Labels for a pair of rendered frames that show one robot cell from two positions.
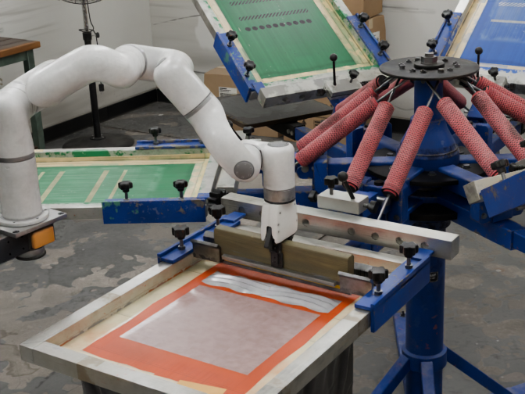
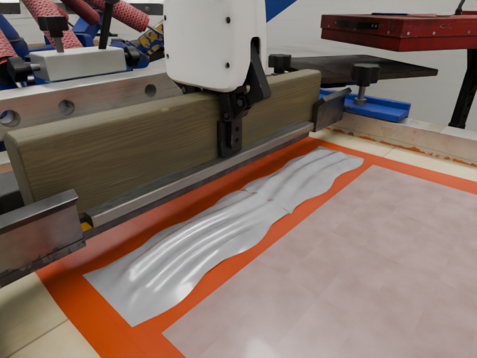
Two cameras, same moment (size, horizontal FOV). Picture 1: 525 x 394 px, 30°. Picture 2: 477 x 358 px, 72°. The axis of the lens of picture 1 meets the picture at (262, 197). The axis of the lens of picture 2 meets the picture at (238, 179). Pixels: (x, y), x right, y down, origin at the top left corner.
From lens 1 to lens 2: 2.29 m
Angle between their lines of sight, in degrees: 74
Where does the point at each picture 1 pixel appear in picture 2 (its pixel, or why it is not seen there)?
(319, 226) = (97, 103)
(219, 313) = (401, 299)
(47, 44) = not seen: outside the picture
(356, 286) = (332, 111)
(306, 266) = (272, 121)
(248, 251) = (159, 157)
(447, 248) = not seen: hidden behind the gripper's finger
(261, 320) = (416, 225)
